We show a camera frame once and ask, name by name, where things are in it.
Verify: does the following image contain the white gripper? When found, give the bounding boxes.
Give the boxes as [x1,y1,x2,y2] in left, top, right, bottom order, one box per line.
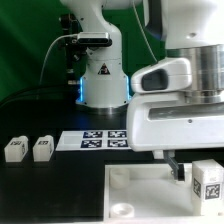
[126,93,224,181]

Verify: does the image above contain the white square tabletop part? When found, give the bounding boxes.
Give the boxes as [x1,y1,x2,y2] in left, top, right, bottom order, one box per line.
[103,163,224,224]

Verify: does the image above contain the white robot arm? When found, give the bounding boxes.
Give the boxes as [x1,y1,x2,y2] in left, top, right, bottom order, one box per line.
[60,0,224,171]

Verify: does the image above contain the white marker sheet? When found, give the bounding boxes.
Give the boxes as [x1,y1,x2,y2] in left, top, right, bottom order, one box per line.
[56,130,129,151]

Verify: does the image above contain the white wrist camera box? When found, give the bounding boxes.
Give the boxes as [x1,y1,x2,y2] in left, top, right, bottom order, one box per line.
[131,57,192,94]

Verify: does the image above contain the black floor cables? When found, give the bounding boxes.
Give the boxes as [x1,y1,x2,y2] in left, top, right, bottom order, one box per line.
[0,83,73,108]

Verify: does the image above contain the black camera stand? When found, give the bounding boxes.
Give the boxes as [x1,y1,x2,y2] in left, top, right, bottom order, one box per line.
[59,13,86,101]

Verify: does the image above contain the silver external camera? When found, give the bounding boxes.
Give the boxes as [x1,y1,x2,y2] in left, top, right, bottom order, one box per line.
[77,32,112,47]

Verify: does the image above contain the grey camera cable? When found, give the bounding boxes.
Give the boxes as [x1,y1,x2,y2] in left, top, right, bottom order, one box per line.
[38,33,79,86]

